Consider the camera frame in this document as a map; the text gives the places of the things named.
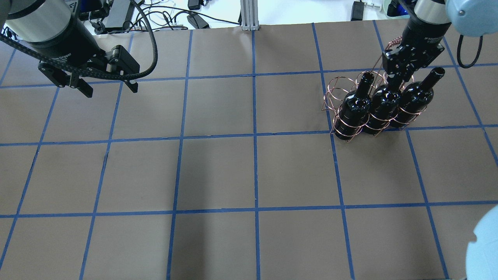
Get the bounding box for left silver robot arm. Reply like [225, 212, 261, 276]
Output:
[1, 0, 139, 75]

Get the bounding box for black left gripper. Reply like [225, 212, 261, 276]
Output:
[30, 16, 139, 98]

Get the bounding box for dark wine bottle carried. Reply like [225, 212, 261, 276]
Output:
[362, 77, 403, 135]

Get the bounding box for dark wine bottle in basket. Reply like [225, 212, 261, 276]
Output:
[334, 72, 375, 142]

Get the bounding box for copper wire wine basket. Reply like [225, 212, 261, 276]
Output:
[322, 37, 433, 142]

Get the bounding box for black power adapter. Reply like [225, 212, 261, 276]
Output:
[350, 0, 365, 21]

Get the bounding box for aluminium frame post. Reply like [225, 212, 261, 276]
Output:
[240, 0, 260, 31]

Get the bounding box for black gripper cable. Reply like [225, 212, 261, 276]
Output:
[0, 0, 159, 82]

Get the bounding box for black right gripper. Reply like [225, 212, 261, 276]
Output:
[382, 17, 446, 81]

